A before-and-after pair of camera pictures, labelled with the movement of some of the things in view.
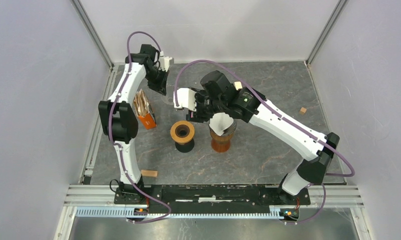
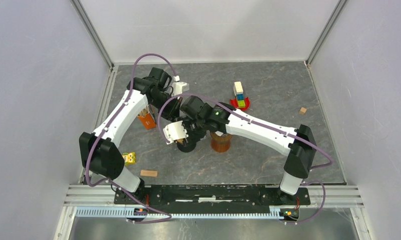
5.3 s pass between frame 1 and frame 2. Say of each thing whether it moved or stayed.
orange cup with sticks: stayed
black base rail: stayed
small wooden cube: stayed
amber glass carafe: stayed
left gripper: moved
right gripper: moved
